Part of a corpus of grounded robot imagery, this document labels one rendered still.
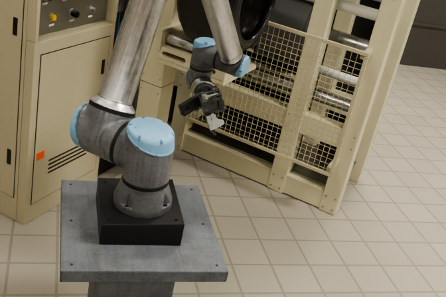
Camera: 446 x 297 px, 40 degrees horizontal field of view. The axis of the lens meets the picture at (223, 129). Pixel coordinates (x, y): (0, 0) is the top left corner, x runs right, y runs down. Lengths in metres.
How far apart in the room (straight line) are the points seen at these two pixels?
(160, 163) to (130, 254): 0.29
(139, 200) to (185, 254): 0.22
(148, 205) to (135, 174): 0.11
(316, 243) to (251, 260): 0.42
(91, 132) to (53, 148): 1.03
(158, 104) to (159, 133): 1.27
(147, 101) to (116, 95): 1.23
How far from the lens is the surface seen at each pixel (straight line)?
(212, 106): 2.25
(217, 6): 2.01
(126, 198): 1.93
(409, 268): 3.36
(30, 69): 2.67
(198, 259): 1.94
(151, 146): 1.81
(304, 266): 3.08
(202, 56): 2.36
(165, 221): 1.93
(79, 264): 1.86
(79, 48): 2.84
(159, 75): 3.06
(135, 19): 1.91
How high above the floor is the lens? 1.77
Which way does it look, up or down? 25 degrees down
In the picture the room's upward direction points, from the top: 12 degrees clockwise
